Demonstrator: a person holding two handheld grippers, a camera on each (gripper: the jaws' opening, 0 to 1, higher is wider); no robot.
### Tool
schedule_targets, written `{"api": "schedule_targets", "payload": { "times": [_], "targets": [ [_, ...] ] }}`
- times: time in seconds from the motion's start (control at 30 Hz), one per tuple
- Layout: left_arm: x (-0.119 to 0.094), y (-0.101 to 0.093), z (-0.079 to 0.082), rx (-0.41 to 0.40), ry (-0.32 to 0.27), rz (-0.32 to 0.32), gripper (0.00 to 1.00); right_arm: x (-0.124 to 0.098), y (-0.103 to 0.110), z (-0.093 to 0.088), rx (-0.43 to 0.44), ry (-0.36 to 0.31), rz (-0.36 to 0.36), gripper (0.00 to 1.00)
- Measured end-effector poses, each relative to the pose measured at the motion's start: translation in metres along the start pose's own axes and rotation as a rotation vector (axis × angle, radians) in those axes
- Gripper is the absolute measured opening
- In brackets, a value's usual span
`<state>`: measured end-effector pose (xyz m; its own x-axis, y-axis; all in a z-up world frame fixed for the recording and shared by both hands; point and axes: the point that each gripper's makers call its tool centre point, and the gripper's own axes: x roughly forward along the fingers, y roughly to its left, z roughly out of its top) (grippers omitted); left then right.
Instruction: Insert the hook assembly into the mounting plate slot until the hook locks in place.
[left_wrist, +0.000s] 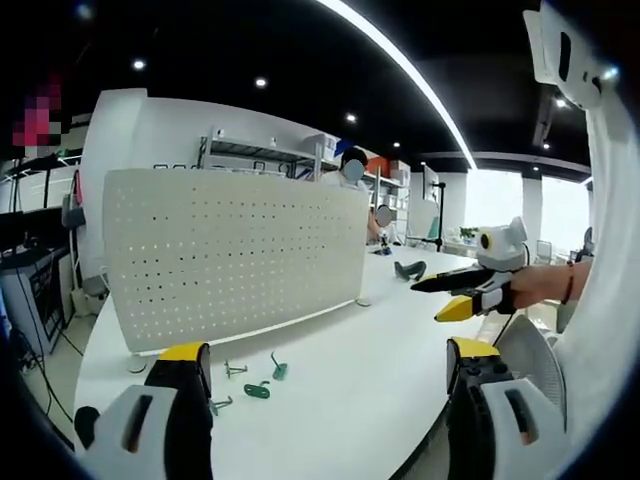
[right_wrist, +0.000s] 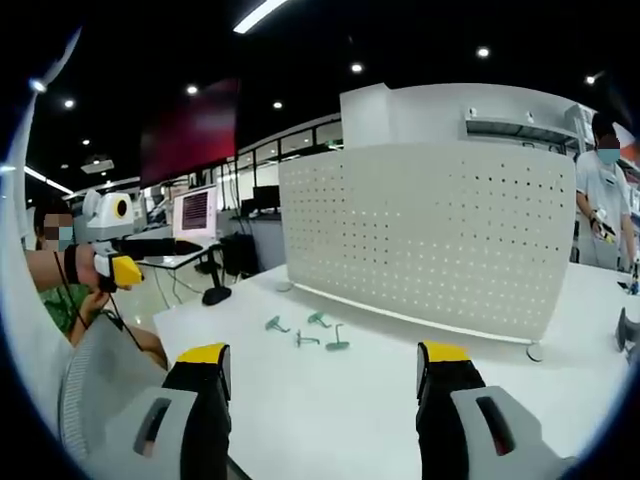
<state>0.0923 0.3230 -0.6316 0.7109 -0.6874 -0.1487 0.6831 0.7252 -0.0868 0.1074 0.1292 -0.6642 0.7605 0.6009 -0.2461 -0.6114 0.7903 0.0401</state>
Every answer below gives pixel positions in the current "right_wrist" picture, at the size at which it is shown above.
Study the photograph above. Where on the ceiling air conditioner unit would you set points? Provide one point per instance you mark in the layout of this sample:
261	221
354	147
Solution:
97	166

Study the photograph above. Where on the grey office chair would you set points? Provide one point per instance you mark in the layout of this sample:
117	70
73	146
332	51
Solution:
95	380

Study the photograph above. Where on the green hook assembly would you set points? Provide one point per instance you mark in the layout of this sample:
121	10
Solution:
317	318
336	345
300	340
275	325

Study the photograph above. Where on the person's head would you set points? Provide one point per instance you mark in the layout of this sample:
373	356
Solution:
50	207

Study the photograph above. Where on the white side desk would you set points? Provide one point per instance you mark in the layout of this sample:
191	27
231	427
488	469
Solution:
172	260

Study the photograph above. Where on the black elongated device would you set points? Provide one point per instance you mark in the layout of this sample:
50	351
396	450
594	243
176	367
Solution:
150	246

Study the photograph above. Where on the black computer monitor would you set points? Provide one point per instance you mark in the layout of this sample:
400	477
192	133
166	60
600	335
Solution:
266	197

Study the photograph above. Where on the grey wall shelf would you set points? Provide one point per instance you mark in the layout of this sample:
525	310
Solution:
515	129

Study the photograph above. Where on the long ceiling light strip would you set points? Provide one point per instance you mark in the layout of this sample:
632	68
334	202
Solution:
257	15

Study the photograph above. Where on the white perforated mounting plate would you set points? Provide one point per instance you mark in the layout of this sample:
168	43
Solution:
425	235

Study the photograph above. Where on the computer monitor with pink screen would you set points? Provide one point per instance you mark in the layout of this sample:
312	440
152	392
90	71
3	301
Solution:
196	210

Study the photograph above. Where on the ceiling spot lights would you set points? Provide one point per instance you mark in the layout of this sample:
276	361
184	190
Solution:
482	51

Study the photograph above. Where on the black monitor stand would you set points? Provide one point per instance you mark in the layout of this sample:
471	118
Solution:
216	296

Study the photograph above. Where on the black office chair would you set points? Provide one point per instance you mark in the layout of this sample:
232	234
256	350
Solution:
240	252

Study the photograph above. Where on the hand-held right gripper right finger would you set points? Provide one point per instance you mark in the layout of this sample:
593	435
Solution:
450	400

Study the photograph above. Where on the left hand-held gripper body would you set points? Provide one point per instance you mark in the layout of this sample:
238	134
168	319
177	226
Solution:
105	217

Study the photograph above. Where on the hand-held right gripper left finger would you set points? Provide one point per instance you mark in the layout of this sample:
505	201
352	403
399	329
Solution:
200	400

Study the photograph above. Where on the large dark red display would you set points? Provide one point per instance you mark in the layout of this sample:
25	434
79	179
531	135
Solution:
192	132

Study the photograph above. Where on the person's green patterned clothing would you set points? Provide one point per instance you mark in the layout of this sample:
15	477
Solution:
57	307

